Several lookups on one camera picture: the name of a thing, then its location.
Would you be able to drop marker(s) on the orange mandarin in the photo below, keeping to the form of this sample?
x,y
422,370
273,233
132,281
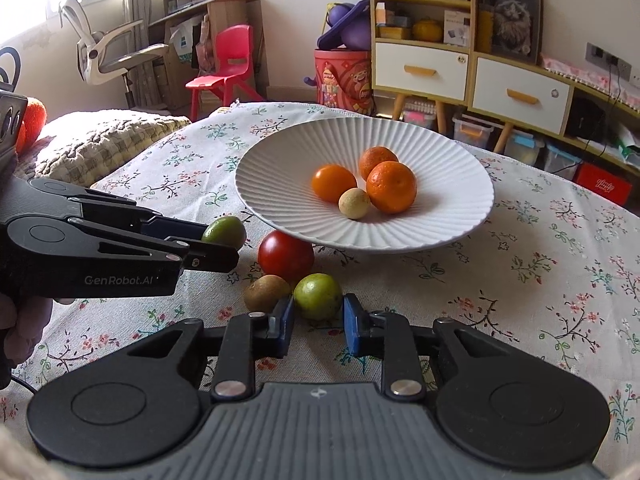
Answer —
x,y
371,157
392,187

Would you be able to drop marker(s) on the wooden shelf cabinet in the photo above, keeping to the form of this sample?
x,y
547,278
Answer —
x,y
423,49

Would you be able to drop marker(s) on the white office chair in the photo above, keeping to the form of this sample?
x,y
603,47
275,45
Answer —
x,y
91,48

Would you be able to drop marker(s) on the wooden desk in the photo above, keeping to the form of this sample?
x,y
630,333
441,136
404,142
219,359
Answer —
x,y
189,28

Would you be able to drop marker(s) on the smooth orange tomato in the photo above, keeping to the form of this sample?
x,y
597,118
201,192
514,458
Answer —
x,y
330,182

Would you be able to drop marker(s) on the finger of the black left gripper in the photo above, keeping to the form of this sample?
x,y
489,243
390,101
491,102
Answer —
x,y
35,239
120,212

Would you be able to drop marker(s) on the red tomato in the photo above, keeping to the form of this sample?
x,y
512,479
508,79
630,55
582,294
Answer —
x,y
285,256

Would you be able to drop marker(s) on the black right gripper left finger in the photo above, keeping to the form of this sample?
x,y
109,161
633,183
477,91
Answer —
x,y
144,400

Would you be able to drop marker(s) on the brown kiwi fruit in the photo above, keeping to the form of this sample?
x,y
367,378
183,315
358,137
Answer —
x,y
264,294

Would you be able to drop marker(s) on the red plastic chair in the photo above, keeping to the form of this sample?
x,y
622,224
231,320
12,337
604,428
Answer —
x,y
234,49

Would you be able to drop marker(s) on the left hand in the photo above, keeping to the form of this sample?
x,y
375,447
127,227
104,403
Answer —
x,y
22,324

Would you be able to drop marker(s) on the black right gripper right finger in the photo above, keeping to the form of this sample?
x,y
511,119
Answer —
x,y
495,402

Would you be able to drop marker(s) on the red cartoon bucket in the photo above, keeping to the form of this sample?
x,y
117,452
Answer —
x,y
343,80

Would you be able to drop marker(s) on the red box under cabinet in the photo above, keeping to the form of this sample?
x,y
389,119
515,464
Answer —
x,y
603,183

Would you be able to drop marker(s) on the framed cat picture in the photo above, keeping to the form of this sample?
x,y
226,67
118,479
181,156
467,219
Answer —
x,y
516,29

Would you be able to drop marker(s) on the knitted olive cushion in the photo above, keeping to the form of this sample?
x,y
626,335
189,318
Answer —
x,y
85,147

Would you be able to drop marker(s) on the purple toy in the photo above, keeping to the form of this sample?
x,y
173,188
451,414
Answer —
x,y
346,25

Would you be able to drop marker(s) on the floral tablecloth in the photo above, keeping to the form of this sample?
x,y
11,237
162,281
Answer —
x,y
554,270

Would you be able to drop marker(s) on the long low tv cabinet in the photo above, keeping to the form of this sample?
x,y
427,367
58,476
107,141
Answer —
x,y
529,97

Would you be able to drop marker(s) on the small pale yellow fruit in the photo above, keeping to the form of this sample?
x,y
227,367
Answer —
x,y
354,203

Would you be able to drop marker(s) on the green fruit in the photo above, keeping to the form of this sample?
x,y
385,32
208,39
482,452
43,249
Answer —
x,y
226,230
318,297

